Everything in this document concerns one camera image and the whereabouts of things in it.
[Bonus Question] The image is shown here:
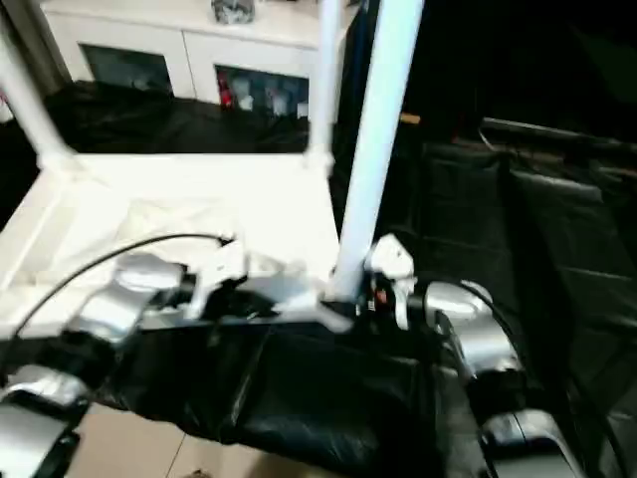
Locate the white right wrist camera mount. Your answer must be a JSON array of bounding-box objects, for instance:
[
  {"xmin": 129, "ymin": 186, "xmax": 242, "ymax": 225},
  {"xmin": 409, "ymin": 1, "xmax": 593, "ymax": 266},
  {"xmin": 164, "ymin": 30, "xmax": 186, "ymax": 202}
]
[{"xmin": 371, "ymin": 234, "xmax": 419, "ymax": 332}]

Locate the white plastic table leg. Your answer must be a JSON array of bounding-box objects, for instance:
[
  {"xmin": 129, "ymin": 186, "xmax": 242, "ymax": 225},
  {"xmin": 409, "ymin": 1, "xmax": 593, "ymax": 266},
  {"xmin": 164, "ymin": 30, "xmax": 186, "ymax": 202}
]
[
  {"xmin": 330, "ymin": 0, "xmax": 428, "ymax": 306},
  {"xmin": 0, "ymin": 49, "xmax": 77, "ymax": 169},
  {"xmin": 306, "ymin": 0, "xmax": 346, "ymax": 161}
]

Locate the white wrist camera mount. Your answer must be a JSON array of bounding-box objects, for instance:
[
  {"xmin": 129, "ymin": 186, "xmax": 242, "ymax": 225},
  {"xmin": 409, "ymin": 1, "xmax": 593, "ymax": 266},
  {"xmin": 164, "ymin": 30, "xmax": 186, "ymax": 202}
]
[
  {"xmin": 186, "ymin": 233, "xmax": 251, "ymax": 319},
  {"xmin": 371, "ymin": 234, "xmax": 419, "ymax": 332}
]

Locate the white plastic table top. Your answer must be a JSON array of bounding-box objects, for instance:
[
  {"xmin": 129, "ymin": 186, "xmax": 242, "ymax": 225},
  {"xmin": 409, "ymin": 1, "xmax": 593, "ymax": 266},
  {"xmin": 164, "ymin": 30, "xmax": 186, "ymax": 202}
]
[{"xmin": 0, "ymin": 148, "xmax": 358, "ymax": 341}]

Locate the black glossy mat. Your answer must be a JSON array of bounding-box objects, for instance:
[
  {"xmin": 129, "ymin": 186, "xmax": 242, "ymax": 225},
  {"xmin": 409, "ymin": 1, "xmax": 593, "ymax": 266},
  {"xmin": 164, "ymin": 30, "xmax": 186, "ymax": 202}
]
[{"xmin": 0, "ymin": 82, "xmax": 637, "ymax": 478}]

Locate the dark blue hanging cloth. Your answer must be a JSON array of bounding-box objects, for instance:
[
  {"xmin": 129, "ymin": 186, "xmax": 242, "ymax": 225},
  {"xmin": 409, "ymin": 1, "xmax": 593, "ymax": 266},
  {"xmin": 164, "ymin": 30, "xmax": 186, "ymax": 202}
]
[{"xmin": 346, "ymin": 9, "xmax": 375, "ymax": 121}]

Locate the black left wrist camera cable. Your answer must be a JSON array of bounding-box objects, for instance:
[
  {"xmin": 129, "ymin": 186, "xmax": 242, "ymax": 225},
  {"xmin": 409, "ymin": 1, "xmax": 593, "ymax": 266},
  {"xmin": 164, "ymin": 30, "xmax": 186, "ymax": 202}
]
[{"xmin": 0, "ymin": 232, "xmax": 239, "ymax": 346}]

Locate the white cabinet with glass doors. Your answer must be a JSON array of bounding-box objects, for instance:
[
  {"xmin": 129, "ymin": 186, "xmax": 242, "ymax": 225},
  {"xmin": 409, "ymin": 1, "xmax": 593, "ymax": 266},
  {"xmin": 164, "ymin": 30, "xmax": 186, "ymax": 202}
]
[{"xmin": 42, "ymin": 0, "xmax": 350, "ymax": 121}]

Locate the long black bar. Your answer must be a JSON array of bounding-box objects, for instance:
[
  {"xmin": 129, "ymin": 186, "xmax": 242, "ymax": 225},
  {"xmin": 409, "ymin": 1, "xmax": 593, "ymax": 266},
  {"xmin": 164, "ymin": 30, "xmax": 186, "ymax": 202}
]
[{"xmin": 481, "ymin": 117, "xmax": 637, "ymax": 149}]

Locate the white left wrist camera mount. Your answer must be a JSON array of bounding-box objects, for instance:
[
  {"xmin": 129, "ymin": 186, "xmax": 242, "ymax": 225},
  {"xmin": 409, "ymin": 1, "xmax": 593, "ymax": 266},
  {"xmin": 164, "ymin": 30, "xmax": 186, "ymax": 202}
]
[{"xmin": 186, "ymin": 233, "xmax": 251, "ymax": 319}]

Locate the grey curtain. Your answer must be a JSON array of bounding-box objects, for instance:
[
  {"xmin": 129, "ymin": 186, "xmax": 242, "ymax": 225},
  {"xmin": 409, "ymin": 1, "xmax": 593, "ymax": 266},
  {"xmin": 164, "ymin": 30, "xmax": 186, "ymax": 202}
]
[{"xmin": 0, "ymin": 0, "xmax": 76, "ymax": 94}]

